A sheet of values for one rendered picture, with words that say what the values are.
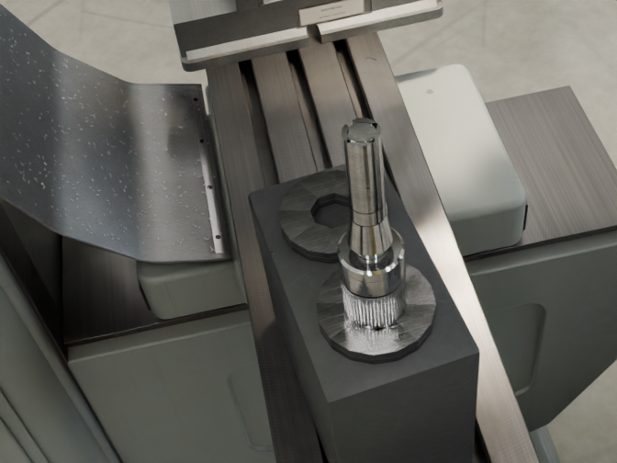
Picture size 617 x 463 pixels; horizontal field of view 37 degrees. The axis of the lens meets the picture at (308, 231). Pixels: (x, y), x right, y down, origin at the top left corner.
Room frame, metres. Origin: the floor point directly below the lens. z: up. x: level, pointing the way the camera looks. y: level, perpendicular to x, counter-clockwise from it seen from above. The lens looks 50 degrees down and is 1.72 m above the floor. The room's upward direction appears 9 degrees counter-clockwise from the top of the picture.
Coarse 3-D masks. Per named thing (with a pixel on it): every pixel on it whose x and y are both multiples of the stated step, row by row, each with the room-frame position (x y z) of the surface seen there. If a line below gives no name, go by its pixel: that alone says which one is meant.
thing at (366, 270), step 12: (396, 240) 0.41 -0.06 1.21; (348, 252) 0.40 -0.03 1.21; (396, 252) 0.40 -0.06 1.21; (348, 264) 0.39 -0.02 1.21; (360, 264) 0.39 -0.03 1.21; (372, 264) 0.39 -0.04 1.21; (384, 264) 0.39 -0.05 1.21; (396, 264) 0.39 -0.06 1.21; (360, 276) 0.38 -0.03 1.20; (372, 276) 0.38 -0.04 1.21; (384, 276) 0.38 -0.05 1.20
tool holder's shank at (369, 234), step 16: (352, 128) 0.41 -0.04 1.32; (368, 128) 0.41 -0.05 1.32; (352, 144) 0.39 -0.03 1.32; (368, 144) 0.39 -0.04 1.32; (352, 160) 0.39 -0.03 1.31; (368, 160) 0.39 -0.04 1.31; (352, 176) 0.40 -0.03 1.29; (368, 176) 0.39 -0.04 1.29; (352, 192) 0.40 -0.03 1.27; (368, 192) 0.39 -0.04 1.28; (384, 192) 0.40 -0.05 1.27; (352, 208) 0.40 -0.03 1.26; (368, 208) 0.39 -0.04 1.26; (384, 208) 0.40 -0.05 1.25; (352, 224) 0.40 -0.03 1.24; (368, 224) 0.39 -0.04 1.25; (384, 224) 0.40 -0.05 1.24; (352, 240) 0.40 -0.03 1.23; (368, 240) 0.39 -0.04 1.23; (384, 240) 0.39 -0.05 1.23; (368, 256) 0.39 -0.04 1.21
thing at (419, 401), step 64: (256, 192) 0.55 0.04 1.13; (320, 192) 0.52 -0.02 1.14; (320, 256) 0.46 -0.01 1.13; (320, 320) 0.40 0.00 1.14; (448, 320) 0.39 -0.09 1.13; (320, 384) 0.35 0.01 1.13; (384, 384) 0.34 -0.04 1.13; (448, 384) 0.35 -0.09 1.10; (384, 448) 0.34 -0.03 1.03; (448, 448) 0.35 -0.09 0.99
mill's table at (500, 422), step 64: (256, 64) 0.94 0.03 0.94; (320, 64) 0.92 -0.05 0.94; (384, 64) 0.90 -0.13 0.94; (256, 128) 0.85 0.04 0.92; (320, 128) 0.81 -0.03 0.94; (384, 128) 0.79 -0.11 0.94; (256, 256) 0.63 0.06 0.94; (448, 256) 0.59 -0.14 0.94; (256, 320) 0.55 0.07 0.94; (320, 448) 0.39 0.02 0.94; (512, 448) 0.36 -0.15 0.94
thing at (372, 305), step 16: (400, 272) 0.39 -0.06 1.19; (352, 288) 0.39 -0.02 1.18; (368, 288) 0.38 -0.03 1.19; (384, 288) 0.38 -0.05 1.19; (400, 288) 0.39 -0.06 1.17; (352, 304) 0.39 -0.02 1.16; (368, 304) 0.38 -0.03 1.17; (384, 304) 0.38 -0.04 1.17; (400, 304) 0.39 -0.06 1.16; (352, 320) 0.39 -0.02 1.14; (368, 320) 0.38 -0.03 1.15; (384, 320) 0.38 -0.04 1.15
